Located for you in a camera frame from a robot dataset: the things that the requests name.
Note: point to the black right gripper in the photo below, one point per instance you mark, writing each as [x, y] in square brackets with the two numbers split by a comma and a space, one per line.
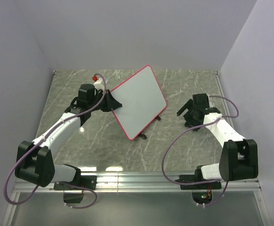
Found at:
[187, 105]

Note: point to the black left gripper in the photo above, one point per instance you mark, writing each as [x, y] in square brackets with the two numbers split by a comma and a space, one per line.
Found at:
[110, 103]

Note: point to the pink framed whiteboard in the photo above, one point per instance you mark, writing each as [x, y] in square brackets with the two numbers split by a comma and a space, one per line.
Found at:
[142, 101]

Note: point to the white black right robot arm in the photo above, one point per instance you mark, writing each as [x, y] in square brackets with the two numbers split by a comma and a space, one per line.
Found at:
[208, 172]

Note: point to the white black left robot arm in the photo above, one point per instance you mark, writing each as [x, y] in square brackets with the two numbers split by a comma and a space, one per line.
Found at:
[35, 158]

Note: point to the black whiteboard stand foot left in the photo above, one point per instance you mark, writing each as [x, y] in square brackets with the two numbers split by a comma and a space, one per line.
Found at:
[143, 136]

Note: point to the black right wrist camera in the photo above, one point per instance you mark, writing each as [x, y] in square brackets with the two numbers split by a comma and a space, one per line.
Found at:
[201, 100]

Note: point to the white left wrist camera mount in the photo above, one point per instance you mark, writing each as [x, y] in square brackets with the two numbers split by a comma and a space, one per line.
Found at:
[98, 82]

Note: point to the aluminium side rail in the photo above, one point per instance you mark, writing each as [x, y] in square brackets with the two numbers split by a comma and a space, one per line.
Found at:
[239, 158]

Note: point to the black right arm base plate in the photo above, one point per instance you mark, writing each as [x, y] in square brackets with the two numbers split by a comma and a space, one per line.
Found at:
[193, 179]

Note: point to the aluminium mounting rail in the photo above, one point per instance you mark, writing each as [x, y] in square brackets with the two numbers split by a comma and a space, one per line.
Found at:
[135, 182]

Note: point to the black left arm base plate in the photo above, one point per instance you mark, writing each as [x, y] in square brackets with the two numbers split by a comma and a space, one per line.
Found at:
[88, 182]

